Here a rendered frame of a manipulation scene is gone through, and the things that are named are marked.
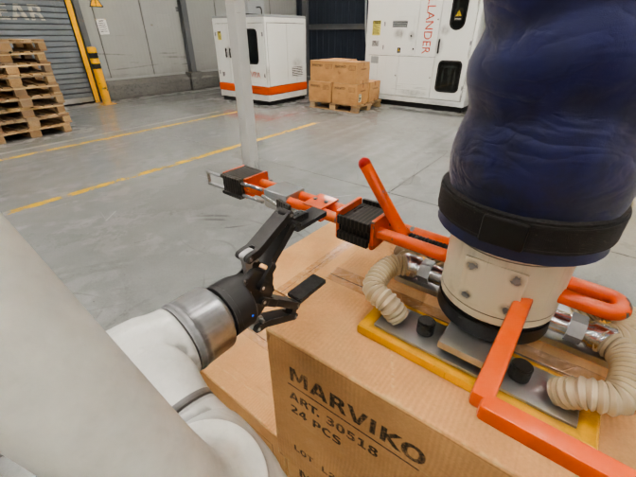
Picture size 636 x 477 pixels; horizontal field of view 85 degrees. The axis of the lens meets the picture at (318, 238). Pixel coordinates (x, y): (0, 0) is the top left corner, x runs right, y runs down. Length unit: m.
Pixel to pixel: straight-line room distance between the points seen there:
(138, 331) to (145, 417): 0.22
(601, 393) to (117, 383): 0.52
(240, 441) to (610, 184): 0.44
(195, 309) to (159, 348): 0.06
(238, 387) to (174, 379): 0.69
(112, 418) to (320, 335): 0.46
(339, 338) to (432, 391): 0.16
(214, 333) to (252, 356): 0.70
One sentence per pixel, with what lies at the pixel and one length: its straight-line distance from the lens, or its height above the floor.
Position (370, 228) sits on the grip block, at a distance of 0.63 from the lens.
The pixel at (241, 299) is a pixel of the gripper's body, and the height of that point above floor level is 1.10.
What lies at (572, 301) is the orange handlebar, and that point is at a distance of 0.59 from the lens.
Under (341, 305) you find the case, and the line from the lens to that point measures 0.67.
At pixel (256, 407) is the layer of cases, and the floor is 0.54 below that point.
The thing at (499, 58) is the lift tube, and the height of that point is 1.37.
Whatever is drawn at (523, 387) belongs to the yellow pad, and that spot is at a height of 0.97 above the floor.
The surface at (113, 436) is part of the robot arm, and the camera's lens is 0.20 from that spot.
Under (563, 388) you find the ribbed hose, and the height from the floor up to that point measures 1.00.
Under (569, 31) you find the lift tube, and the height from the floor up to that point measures 1.39.
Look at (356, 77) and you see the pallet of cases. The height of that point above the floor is 0.66.
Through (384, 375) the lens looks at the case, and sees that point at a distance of 0.57.
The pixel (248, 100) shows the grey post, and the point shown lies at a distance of 3.65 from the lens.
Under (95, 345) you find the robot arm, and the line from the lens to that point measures 0.19.
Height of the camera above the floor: 1.39
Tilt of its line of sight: 31 degrees down
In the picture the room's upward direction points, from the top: straight up
